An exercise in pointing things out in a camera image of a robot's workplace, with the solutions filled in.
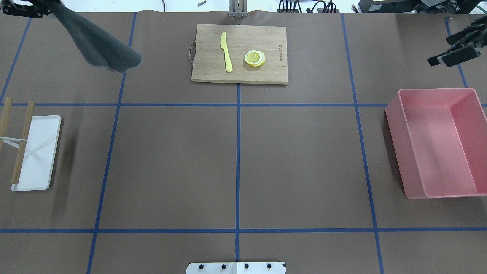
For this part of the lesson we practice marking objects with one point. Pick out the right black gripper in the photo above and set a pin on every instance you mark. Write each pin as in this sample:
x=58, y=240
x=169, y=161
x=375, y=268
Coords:
x=462, y=41

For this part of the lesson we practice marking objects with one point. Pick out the dark grey cloth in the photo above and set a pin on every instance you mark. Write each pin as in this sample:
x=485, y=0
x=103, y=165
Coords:
x=98, y=47

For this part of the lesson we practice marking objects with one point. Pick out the pink plastic bin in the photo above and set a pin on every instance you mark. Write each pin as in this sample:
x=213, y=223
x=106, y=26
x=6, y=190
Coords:
x=440, y=142

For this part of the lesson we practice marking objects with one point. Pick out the yellow lemon slices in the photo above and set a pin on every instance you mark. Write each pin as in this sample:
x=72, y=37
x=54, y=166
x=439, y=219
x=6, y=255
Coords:
x=255, y=58

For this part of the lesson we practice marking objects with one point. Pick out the wooden cutting board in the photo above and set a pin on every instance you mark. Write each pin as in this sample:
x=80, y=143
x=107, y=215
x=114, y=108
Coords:
x=208, y=62

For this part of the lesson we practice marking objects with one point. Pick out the yellow plastic knife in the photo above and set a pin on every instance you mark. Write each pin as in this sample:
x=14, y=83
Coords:
x=224, y=47

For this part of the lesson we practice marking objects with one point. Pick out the aluminium frame post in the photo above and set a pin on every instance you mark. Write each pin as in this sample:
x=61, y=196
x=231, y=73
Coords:
x=238, y=8

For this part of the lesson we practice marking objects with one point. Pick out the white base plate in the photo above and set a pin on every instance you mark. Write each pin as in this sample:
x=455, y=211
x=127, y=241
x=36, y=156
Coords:
x=272, y=267

